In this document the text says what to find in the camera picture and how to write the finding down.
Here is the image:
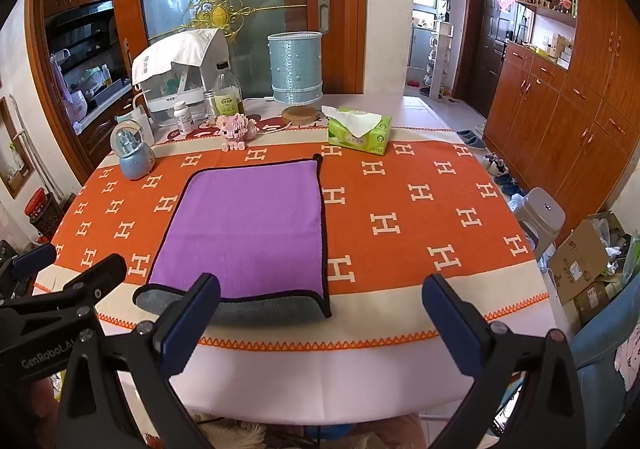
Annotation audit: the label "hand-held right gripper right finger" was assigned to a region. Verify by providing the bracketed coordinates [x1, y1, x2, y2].
[421, 273, 587, 449]

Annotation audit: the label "white pill bottle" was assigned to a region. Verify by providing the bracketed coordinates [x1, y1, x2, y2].
[173, 100, 193, 136]

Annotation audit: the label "grey plastic stool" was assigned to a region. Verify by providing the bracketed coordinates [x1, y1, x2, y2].
[512, 187, 566, 257]

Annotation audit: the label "purple towel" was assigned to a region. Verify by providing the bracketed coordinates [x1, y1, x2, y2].
[132, 155, 333, 327]

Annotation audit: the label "blue chair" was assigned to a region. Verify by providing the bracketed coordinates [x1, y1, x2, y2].
[492, 301, 640, 440]

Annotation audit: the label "blue snow globe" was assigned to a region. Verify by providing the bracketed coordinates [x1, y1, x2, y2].
[110, 121, 156, 180]

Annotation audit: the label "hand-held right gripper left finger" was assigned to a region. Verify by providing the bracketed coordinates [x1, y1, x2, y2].
[57, 272, 221, 449]

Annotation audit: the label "clear glass bottle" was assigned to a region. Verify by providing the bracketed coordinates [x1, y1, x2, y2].
[209, 63, 246, 124]

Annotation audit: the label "white shoe rack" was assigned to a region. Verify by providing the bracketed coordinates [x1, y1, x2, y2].
[425, 21, 455, 100]

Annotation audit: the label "white cloth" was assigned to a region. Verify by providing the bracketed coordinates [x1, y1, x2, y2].
[131, 28, 221, 84]

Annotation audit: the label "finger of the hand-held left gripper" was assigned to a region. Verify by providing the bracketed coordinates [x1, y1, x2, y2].
[0, 253, 128, 345]
[0, 243, 58, 302]

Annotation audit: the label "green tissue pack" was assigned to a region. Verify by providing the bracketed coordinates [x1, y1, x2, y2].
[320, 105, 393, 156]

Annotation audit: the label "wooden cabinet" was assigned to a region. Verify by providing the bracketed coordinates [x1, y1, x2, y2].
[482, 0, 640, 250]

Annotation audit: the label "grey slippers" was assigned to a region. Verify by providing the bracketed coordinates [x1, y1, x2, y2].
[456, 129, 486, 150]

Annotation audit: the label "orange patterned tablecloth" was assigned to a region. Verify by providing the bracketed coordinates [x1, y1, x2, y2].
[31, 110, 561, 422]

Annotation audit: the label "cardboard box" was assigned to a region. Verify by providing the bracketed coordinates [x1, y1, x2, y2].
[547, 212, 628, 325]

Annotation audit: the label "pink block figure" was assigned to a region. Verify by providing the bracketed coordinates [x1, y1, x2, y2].
[215, 112, 257, 152]

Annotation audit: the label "white sterilizer box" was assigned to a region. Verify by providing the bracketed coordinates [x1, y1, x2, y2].
[132, 28, 233, 126]

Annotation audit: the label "dark entrance door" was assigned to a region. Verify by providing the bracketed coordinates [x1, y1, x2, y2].
[467, 0, 517, 120]

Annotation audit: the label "blue cylindrical lamp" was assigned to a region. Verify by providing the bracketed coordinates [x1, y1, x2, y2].
[267, 32, 324, 124]

